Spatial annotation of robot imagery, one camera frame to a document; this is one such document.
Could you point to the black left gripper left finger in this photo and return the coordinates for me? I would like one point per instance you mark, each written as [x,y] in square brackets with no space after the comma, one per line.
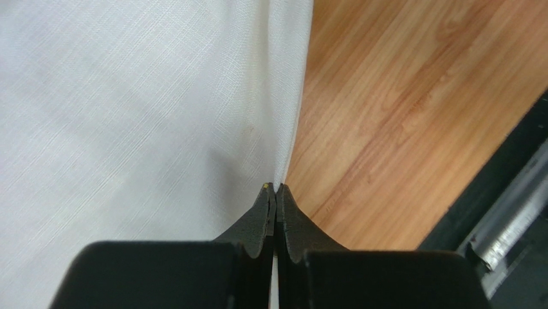
[253,237]

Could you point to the aluminium frame rail right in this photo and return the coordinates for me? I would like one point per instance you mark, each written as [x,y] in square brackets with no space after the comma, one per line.
[508,246]

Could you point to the white cloth napkin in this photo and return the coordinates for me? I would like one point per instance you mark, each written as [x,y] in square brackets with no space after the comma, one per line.
[148,120]

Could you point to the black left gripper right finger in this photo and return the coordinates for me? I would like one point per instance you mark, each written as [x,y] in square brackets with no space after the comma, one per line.
[295,236]

